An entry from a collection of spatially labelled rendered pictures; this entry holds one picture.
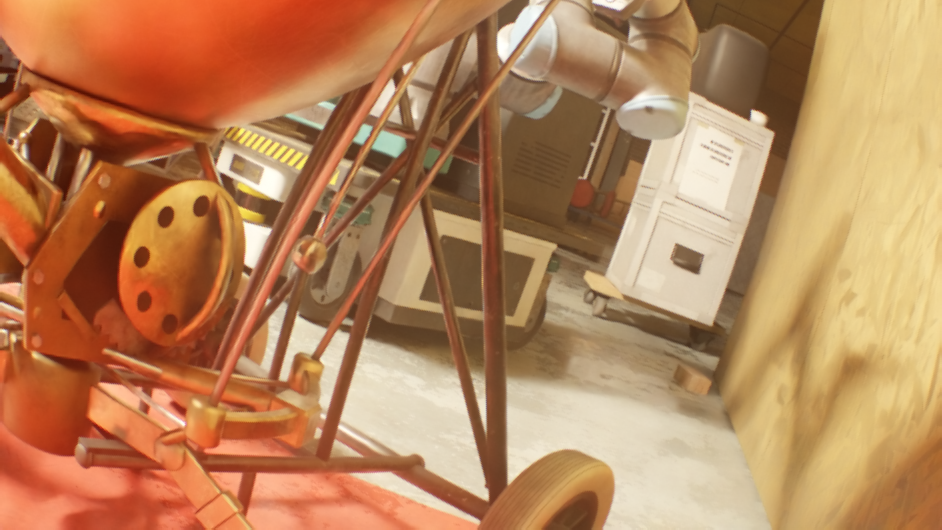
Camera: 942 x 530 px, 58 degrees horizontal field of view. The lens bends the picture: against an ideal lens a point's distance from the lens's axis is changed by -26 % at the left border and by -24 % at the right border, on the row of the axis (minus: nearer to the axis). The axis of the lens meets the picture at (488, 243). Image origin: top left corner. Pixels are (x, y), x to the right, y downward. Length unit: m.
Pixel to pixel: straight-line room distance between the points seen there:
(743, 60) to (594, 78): 3.02
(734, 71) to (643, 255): 0.87
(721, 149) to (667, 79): 2.85
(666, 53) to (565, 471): 0.60
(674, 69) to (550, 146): 1.24
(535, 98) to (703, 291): 2.11
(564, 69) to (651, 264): 2.88
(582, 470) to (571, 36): 0.55
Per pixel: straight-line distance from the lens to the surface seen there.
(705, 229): 4.16
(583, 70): 1.29
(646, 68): 1.32
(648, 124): 1.33
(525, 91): 2.18
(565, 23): 1.30
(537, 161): 2.53
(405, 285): 2.21
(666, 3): 1.34
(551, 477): 0.95
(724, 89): 4.27
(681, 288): 4.17
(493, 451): 1.02
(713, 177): 4.16
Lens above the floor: 0.43
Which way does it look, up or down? 4 degrees down
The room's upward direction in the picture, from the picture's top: 20 degrees clockwise
